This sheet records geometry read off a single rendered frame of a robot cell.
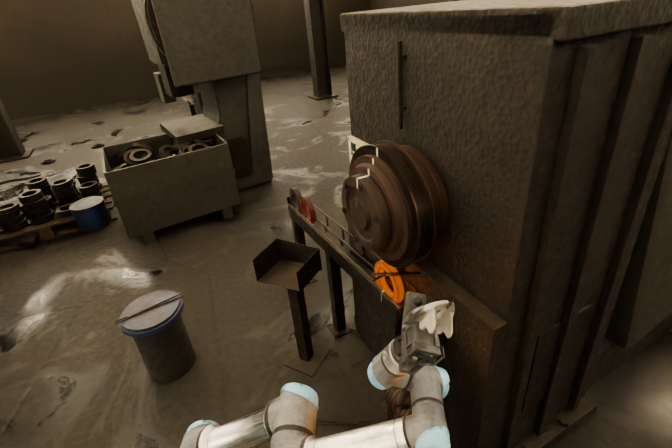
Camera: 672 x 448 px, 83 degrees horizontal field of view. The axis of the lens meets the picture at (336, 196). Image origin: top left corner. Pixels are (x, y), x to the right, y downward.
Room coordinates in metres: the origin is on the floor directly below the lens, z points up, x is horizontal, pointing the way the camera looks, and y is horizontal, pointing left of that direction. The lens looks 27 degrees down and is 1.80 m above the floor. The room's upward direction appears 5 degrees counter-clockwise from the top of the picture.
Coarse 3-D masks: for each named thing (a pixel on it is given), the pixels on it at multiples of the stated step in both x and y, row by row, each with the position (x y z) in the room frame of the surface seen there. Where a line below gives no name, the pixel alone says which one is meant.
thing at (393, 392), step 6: (384, 390) 0.93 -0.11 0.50; (390, 390) 0.92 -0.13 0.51; (396, 390) 0.91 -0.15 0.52; (384, 396) 0.92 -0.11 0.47; (390, 396) 0.90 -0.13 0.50; (396, 396) 0.89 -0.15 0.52; (408, 396) 0.87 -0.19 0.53; (390, 402) 0.89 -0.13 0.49; (396, 402) 0.87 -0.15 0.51; (408, 402) 0.85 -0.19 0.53; (390, 408) 0.89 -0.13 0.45; (396, 408) 0.86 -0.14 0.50; (390, 414) 0.91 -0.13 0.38; (396, 414) 0.85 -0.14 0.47; (402, 414) 0.83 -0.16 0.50; (408, 414) 0.82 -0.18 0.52
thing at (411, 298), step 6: (408, 294) 0.69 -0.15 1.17; (414, 294) 0.69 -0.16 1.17; (420, 294) 0.70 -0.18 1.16; (408, 300) 0.68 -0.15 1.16; (414, 300) 0.68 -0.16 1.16; (420, 300) 0.68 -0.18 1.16; (408, 306) 0.67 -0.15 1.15; (414, 306) 0.67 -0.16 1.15; (408, 312) 0.66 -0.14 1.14; (402, 324) 0.65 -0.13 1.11; (402, 330) 0.64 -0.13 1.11
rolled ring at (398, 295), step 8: (376, 264) 1.29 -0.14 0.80; (384, 264) 1.24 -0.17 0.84; (376, 272) 1.30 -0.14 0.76; (376, 280) 1.30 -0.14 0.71; (384, 280) 1.29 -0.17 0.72; (392, 280) 1.18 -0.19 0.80; (400, 280) 1.17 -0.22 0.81; (384, 288) 1.26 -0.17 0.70; (400, 288) 1.16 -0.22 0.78; (392, 296) 1.18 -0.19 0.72; (400, 296) 1.15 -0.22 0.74
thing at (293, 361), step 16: (256, 256) 1.55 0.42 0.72; (272, 256) 1.65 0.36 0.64; (288, 256) 1.67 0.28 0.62; (304, 256) 1.61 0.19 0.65; (256, 272) 1.53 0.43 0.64; (272, 272) 1.58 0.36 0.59; (288, 272) 1.56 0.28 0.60; (304, 272) 1.44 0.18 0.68; (288, 288) 1.43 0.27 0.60; (304, 304) 1.53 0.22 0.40; (304, 320) 1.51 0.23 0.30; (304, 336) 1.50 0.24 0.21; (304, 352) 1.50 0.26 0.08; (320, 352) 1.55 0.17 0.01; (304, 368) 1.45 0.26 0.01
